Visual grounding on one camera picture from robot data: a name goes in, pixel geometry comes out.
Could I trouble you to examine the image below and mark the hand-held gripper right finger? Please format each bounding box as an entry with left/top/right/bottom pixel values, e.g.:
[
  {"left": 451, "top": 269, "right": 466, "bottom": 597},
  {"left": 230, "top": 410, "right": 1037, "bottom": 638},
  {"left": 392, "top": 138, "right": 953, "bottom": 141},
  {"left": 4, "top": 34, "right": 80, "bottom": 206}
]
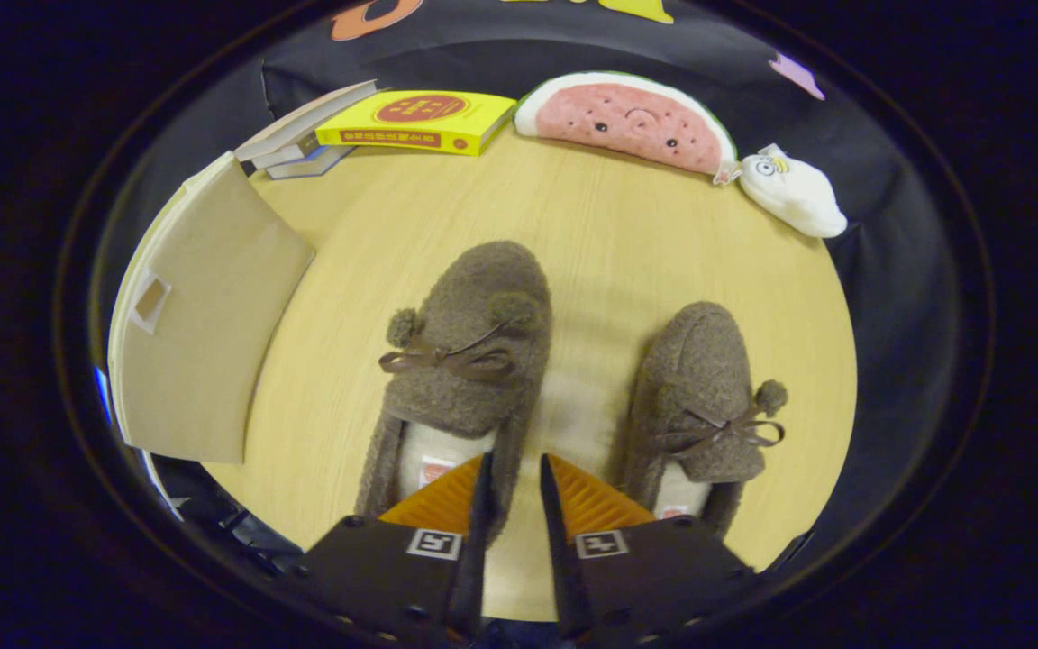
[{"left": 539, "top": 452, "right": 756, "bottom": 643}]

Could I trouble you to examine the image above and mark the white plush toy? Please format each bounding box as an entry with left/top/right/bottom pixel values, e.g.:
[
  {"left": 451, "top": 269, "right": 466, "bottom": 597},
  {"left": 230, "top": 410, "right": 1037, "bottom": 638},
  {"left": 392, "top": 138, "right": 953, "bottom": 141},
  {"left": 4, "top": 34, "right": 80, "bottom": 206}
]
[{"left": 738, "top": 144, "right": 848, "bottom": 239}]

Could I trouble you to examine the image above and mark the yellow book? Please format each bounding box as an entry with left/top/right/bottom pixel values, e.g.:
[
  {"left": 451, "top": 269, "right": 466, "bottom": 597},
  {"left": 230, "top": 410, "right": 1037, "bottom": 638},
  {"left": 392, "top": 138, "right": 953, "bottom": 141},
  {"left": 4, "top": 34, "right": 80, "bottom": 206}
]
[{"left": 315, "top": 90, "right": 518, "bottom": 157}]

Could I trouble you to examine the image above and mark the grey book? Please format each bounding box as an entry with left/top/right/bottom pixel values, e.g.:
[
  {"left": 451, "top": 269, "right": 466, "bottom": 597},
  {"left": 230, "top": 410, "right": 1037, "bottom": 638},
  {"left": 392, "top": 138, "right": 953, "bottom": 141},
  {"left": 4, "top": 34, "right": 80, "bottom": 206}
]
[{"left": 251, "top": 133, "right": 323, "bottom": 172}]

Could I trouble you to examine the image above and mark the blue cloth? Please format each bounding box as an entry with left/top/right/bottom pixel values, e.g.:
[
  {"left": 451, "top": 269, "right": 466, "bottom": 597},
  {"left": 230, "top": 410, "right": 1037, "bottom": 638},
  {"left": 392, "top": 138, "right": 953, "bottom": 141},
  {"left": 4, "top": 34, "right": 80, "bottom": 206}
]
[{"left": 481, "top": 617, "right": 567, "bottom": 643}]

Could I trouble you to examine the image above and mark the watermelon slice plush toy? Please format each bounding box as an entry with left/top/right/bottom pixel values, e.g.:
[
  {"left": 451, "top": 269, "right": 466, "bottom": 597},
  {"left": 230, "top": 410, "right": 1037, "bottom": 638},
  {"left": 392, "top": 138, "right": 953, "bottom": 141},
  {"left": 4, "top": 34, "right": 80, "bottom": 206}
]
[{"left": 514, "top": 72, "right": 741, "bottom": 181}]

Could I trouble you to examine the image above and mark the beige book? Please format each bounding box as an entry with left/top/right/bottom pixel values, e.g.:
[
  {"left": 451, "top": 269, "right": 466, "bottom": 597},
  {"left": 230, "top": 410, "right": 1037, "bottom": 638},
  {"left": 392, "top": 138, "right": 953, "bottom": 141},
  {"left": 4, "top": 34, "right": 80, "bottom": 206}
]
[{"left": 235, "top": 79, "right": 378, "bottom": 163}]

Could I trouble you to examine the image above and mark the blue book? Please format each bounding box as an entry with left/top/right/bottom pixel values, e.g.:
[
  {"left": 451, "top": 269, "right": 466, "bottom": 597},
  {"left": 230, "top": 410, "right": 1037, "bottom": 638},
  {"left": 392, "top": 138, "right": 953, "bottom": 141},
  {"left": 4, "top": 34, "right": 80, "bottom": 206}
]
[{"left": 265, "top": 144, "right": 358, "bottom": 181}]

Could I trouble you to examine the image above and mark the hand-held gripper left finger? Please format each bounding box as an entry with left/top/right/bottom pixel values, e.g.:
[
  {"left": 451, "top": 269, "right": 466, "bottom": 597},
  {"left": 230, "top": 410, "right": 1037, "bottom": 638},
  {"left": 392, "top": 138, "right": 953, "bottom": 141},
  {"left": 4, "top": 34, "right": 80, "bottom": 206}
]
[{"left": 285, "top": 451, "right": 496, "bottom": 643}]

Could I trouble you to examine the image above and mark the brown fuzzy shoe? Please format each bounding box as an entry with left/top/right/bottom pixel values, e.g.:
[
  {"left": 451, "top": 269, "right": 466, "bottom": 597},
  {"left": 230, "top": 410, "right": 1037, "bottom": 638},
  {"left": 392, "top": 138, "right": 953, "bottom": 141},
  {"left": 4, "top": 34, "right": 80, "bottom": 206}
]
[
  {"left": 614, "top": 300, "right": 790, "bottom": 540},
  {"left": 354, "top": 239, "right": 554, "bottom": 542}
]

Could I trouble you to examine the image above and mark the translucent white storage box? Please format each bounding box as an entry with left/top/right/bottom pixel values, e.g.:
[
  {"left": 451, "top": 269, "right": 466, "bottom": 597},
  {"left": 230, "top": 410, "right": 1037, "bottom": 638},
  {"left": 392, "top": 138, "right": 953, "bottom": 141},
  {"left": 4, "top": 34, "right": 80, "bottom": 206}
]
[{"left": 107, "top": 151, "right": 315, "bottom": 465}]

